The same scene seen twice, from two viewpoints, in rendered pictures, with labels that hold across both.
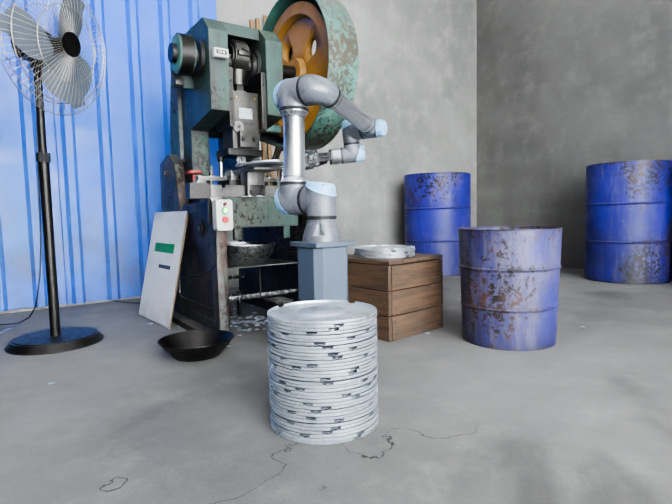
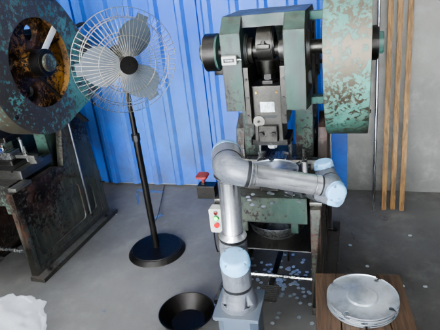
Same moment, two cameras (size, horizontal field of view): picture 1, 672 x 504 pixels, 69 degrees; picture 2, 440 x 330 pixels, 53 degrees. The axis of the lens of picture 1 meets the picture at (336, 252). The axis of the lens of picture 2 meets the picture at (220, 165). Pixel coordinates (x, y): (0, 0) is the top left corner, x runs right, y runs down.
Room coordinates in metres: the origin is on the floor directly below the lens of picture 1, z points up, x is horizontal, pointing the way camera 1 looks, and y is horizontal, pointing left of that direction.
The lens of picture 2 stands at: (1.02, -1.09, 1.67)
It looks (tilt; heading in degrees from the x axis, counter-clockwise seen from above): 23 degrees down; 53
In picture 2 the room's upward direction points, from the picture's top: 6 degrees counter-clockwise
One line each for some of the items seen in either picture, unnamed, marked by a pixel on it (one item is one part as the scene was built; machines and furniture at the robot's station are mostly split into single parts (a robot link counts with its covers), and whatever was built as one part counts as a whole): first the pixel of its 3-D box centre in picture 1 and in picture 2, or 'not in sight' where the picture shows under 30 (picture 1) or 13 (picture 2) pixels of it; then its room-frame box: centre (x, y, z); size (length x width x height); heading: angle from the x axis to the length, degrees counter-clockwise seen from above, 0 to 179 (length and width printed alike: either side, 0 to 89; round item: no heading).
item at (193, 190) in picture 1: (198, 202); (209, 199); (2.19, 0.61, 0.62); 0.10 x 0.06 x 0.20; 125
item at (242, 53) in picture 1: (237, 75); (267, 61); (2.56, 0.48, 1.27); 0.21 x 0.12 x 0.34; 35
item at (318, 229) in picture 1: (321, 228); (238, 293); (1.89, 0.05, 0.50); 0.15 x 0.15 x 0.10
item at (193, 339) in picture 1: (197, 346); (187, 315); (1.93, 0.57, 0.04); 0.30 x 0.30 x 0.07
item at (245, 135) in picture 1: (242, 120); (269, 109); (2.52, 0.46, 1.04); 0.17 x 0.15 x 0.30; 35
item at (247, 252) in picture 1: (243, 252); (277, 222); (2.56, 0.49, 0.36); 0.34 x 0.34 x 0.10
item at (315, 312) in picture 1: (322, 311); not in sight; (1.28, 0.04, 0.30); 0.29 x 0.29 x 0.01
